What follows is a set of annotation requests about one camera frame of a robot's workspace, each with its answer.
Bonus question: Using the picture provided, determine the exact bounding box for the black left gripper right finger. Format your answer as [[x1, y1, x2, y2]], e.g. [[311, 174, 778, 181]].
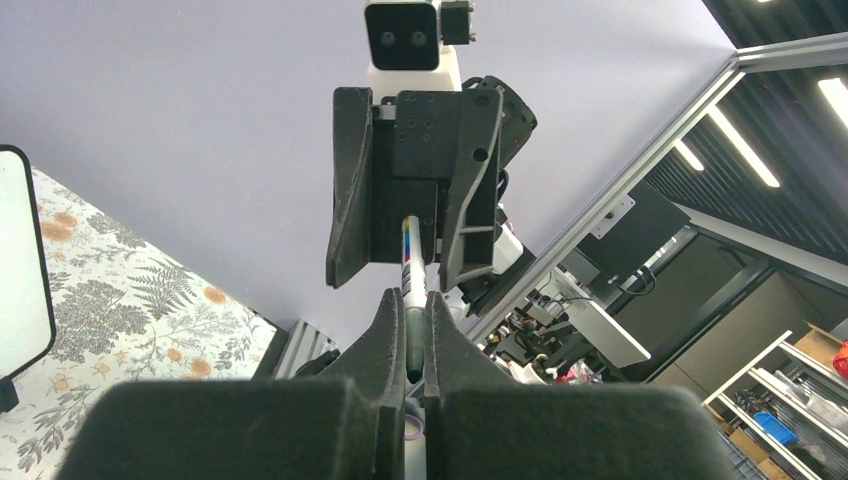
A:
[[425, 292, 733, 479]]

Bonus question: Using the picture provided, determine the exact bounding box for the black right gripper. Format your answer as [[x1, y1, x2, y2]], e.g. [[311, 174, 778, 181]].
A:
[[325, 87, 503, 292]]

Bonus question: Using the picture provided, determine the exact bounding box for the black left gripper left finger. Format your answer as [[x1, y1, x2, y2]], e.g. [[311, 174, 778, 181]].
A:
[[58, 289, 406, 479]]

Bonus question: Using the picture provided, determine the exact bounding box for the green capped whiteboard marker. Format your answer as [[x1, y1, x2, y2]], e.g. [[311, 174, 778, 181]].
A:
[[401, 215, 427, 384]]

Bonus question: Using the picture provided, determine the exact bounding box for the white board with black frame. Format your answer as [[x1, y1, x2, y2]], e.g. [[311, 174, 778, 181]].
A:
[[1, 144, 56, 413]]

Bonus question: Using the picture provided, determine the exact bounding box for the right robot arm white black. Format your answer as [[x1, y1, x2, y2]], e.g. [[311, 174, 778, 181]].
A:
[[303, 70, 558, 339]]

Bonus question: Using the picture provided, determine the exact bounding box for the floral patterned tablecloth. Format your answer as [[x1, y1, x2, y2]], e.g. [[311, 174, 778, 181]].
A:
[[1, 171, 274, 479]]

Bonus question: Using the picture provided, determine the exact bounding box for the metal storage shelf rack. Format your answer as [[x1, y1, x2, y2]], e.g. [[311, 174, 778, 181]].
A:
[[702, 326, 847, 479]]

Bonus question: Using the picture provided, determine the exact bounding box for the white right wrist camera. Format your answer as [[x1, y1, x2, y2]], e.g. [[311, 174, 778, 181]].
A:
[[364, 1, 476, 105]]

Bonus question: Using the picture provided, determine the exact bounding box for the aluminium frame post right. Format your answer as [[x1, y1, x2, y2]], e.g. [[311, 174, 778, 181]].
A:
[[466, 30, 847, 343]]

